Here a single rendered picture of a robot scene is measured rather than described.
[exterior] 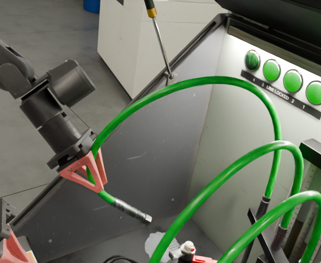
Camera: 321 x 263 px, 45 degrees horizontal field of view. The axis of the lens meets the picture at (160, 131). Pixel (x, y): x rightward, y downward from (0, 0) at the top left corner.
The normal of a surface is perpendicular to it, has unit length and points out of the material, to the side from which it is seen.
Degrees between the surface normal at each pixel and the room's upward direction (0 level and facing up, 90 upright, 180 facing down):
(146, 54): 90
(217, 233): 90
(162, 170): 90
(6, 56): 71
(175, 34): 90
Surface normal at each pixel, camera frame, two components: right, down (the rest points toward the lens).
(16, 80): 0.15, 0.19
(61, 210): 0.54, 0.48
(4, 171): 0.14, -0.86
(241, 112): -0.83, 0.18
